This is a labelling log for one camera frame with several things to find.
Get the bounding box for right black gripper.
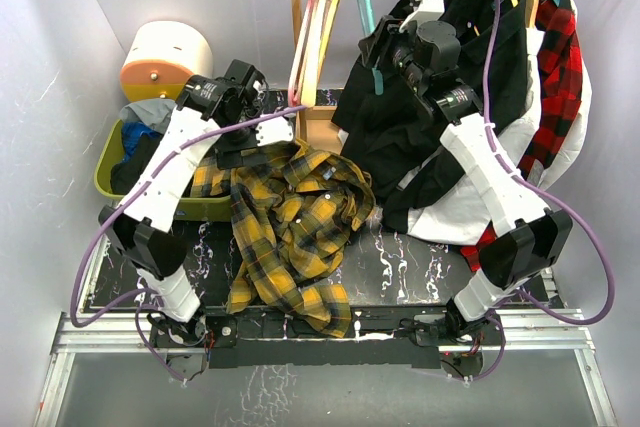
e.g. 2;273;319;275
359;17;426;95

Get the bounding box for teal plastic hanger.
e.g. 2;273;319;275
349;0;386;97

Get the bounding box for yellow plaid shirt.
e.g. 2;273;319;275
189;140;376;338

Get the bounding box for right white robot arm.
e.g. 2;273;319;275
359;16;573;344

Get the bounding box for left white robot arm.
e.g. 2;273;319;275
99;60;294;346

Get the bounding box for cream plastic hanger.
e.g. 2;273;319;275
298;0;351;109

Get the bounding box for pink plastic hanger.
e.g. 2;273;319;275
288;0;326;108

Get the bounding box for black hanging shirt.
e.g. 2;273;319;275
330;0;539;233

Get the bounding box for red plaid hanging shirt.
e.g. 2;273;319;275
459;0;586;272

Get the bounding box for olive green laundry bin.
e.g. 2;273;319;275
94;120;231;222

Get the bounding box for grey garment in bin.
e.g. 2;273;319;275
119;98;176;134

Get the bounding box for blue garment in bin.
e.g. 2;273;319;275
121;122;161;162

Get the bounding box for cream round drawer box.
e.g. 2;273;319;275
120;21;214;102

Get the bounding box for white quilted jacket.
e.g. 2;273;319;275
408;0;592;246

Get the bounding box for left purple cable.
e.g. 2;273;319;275
69;104;309;383

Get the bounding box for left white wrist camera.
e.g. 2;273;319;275
255;116;295;147

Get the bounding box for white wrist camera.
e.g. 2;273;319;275
399;0;445;33
255;116;295;147

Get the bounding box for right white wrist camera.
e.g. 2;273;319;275
399;0;445;33

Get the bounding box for aluminium table frame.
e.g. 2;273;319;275
36;222;617;426

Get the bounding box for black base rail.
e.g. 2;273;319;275
148;305;502;369

